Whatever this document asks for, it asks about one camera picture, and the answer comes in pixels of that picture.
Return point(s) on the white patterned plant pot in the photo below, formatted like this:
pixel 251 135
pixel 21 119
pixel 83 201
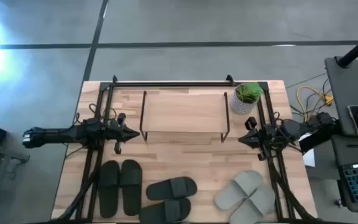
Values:
pixel 239 107

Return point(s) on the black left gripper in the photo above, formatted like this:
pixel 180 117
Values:
pixel 115 132

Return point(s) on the grey side desk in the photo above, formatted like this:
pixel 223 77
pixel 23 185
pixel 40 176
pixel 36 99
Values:
pixel 346 84

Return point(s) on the white paper sheet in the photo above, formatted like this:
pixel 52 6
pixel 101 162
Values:
pixel 309 158

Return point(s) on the black pole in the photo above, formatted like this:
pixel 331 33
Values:
pixel 356 49

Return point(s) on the black stand bar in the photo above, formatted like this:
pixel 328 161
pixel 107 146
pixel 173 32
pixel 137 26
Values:
pixel 309 144

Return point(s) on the grey metal stand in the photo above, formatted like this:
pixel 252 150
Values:
pixel 11 155

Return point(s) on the green potted plant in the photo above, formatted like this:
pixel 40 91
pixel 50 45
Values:
pixel 249 92

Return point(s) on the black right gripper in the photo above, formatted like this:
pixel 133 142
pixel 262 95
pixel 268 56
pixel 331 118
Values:
pixel 264 138

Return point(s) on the wooden shelf black metal legs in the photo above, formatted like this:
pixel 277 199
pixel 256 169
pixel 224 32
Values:
pixel 182 112

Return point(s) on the black metal table frame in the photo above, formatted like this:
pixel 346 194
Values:
pixel 179 84

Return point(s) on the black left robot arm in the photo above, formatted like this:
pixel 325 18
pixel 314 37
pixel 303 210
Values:
pixel 57 134

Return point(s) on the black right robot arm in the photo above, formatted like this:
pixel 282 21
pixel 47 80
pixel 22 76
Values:
pixel 294 128

